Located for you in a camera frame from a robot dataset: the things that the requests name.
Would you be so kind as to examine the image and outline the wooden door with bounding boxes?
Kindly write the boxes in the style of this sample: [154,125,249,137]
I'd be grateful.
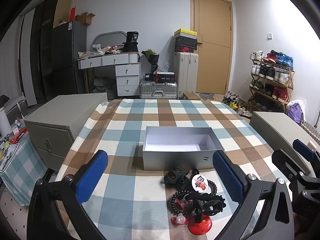
[190,0,233,95]

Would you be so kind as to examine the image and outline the arched grey mirror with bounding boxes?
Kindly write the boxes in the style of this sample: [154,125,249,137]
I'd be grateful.
[92,31,128,53]

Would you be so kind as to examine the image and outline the brown cardboard box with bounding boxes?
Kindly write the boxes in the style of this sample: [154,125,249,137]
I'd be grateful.
[182,92,201,101]

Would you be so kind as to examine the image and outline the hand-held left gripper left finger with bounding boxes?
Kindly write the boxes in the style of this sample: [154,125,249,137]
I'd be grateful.
[27,150,109,240]

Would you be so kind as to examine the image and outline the black wrapped bouquet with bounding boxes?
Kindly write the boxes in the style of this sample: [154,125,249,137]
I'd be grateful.
[141,49,160,74]

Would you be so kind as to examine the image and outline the small red clip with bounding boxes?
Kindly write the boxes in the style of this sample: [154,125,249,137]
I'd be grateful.
[171,214,189,226]

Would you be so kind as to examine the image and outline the white upright suitcase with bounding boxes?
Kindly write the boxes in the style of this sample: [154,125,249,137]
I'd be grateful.
[174,52,199,99]

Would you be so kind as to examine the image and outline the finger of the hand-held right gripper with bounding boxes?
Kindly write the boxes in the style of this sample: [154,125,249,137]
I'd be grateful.
[292,139,320,170]
[272,149,313,180]

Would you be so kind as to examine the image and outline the grey cloth pile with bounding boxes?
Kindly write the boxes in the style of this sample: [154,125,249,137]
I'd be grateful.
[93,77,118,96]

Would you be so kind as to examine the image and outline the white tall panel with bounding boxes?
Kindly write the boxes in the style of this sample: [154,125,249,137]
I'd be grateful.
[18,8,37,107]

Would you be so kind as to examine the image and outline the dark wardrobe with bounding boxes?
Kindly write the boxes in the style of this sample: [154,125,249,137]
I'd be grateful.
[30,0,63,103]

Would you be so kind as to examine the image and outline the open cardboard box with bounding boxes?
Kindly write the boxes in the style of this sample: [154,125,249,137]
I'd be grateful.
[75,12,96,26]

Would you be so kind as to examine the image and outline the white vanity desk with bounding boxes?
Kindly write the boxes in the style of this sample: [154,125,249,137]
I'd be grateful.
[77,52,141,97]

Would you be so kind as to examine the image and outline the small checked cloth table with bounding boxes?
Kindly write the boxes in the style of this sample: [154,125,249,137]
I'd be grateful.
[0,134,48,207]

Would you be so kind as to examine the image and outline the black and red shoe box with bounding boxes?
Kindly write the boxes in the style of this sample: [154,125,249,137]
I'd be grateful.
[175,45,196,53]

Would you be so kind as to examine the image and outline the silver cardboard box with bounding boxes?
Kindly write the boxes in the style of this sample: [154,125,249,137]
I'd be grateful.
[142,126,225,172]

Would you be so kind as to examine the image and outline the grey drawer cabinet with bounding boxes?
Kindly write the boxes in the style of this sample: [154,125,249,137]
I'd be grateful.
[23,92,108,172]

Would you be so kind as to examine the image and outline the purple bag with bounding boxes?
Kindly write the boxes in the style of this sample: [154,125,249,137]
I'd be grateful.
[286,99,306,126]

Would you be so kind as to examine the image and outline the black refrigerator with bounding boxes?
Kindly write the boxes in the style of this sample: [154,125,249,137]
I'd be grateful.
[51,21,87,96]

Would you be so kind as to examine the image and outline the large black hair claw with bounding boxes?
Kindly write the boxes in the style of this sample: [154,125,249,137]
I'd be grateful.
[185,192,226,224]

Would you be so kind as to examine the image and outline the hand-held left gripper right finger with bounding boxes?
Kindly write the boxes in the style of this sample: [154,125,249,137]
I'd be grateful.
[212,150,295,240]

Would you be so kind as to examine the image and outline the silver suitcase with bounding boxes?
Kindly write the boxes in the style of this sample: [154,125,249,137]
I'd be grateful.
[139,79,179,100]

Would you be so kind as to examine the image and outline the white dotted floor mat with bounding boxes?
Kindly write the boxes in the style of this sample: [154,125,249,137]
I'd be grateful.
[0,192,31,240]

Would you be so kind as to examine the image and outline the small black hair claw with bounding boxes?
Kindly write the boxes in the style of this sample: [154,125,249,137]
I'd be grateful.
[164,167,192,189]

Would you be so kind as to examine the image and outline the shoe rack with shoes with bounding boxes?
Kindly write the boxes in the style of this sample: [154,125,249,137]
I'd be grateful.
[249,50,294,112]

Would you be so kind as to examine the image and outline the white round badge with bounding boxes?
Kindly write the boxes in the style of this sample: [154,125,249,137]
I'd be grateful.
[191,174,208,192]

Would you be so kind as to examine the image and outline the desk clutter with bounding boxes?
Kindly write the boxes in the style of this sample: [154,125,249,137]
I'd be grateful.
[78,44,125,58]

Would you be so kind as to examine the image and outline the black spiral hair tie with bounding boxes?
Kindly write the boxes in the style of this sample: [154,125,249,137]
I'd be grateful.
[167,190,191,214]
[206,180,218,196]

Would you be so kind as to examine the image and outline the black bag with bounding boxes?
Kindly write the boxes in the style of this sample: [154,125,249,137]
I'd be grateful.
[122,31,139,53]

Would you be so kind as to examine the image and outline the pile of slippers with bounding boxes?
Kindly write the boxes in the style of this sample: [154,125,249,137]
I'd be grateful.
[222,91,251,117]

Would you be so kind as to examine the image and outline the red round badge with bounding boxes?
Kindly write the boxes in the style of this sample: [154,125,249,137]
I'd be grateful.
[188,215,214,236]

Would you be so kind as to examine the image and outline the checked tablecloth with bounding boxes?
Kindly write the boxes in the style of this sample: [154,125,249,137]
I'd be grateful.
[54,99,298,240]

